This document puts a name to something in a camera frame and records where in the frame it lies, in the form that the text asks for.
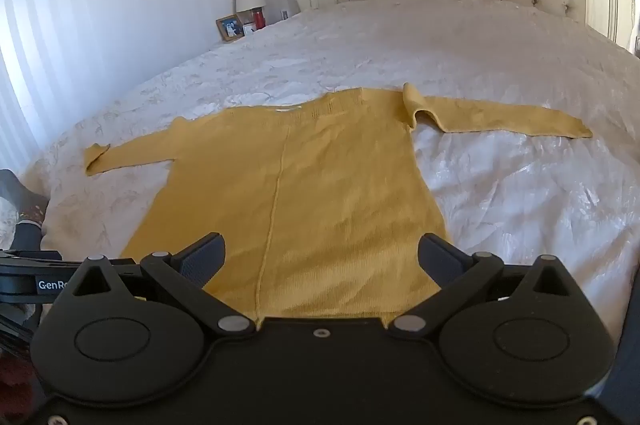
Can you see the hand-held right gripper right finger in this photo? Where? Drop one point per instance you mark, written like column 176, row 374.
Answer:
column 435, row 257

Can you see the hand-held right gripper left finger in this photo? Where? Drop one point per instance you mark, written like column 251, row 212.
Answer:
column 207, row 257

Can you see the yellow knit sweater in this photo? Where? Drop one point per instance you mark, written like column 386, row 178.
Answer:
column 325, row 195

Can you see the person's left forearm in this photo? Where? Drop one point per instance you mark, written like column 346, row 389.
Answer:
column 20, row 200

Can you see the white bed with bedspread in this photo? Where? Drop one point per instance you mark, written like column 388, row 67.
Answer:
column 510, row 205

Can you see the person's dark red clothing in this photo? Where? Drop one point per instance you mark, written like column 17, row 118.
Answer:
column 12, row 380

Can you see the red candle jar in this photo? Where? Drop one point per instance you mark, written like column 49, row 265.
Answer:
column 258, row 19

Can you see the wooden picture frame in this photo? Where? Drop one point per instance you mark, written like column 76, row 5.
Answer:
column 230, row 28

